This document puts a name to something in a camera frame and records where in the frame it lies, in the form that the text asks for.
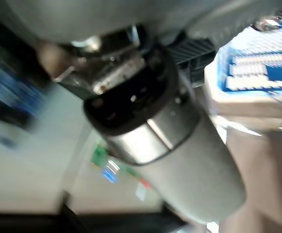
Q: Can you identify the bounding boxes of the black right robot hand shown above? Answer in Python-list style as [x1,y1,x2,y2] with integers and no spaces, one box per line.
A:
[0,206,204,233]

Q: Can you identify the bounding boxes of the blue plastic shopping basket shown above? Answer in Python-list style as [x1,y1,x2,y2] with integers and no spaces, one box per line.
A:
[215,8,282,94]

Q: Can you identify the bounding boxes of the silver right robot leg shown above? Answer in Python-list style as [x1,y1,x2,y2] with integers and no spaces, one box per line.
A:
[83,46,247,225]

